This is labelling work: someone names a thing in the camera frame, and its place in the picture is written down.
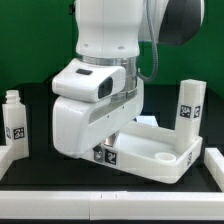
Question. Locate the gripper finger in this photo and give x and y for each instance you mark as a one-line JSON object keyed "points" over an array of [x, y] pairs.
{"points": [[110, 141]]}

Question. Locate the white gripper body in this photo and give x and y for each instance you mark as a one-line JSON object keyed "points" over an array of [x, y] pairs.
{"points": [[79, 126]]}

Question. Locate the white desk top tray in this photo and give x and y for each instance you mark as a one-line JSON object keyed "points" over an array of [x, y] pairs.
{"points": [[149, 152]]}

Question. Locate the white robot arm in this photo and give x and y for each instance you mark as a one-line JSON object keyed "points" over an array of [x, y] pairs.
{"points": [[109, 32]]}

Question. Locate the paper sheet with markers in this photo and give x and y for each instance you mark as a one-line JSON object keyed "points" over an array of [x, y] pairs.
{"points": [[147, 120]]}

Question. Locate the white left fence block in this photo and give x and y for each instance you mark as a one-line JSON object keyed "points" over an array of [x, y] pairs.
{"points": [[6, 158]]}

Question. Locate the white fence block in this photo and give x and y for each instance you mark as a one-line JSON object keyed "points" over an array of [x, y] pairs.
{"points": [[214, 161], [6, 158]]}

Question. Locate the white front fence bar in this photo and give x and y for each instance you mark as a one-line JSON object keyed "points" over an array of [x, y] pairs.
{"points": [[85, 205]]}

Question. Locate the white right fence block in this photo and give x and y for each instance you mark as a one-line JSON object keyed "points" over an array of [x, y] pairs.
{"points": [[214, 161]]}

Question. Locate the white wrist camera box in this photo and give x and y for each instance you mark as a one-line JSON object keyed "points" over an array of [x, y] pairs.
{"points": [[88, 82]]}

